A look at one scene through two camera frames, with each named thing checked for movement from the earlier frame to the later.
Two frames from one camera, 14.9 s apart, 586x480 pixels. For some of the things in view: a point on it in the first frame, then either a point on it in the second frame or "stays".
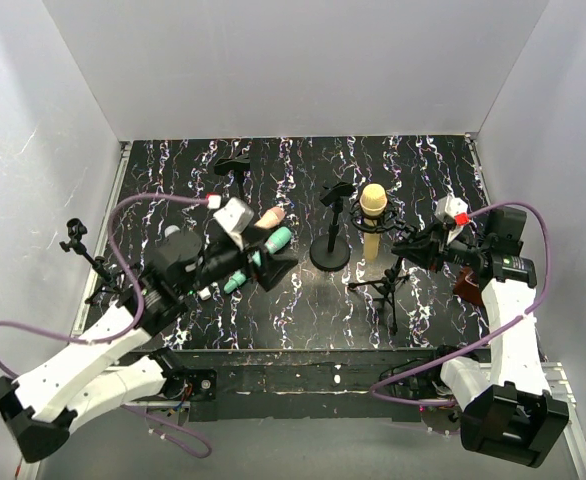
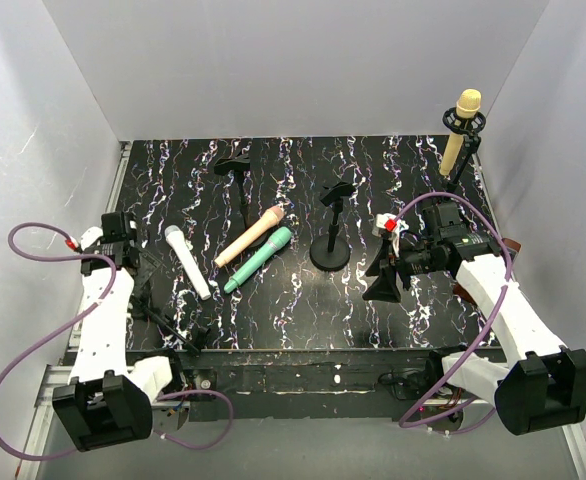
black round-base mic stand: x=331 y=252 stays
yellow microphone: x=373 y=200 -> x=468 y=103
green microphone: x=277 y=240 stays
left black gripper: x=252 y=248 -> x=140 y=304
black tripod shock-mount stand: x=390 y=220 -> x=471 y=127
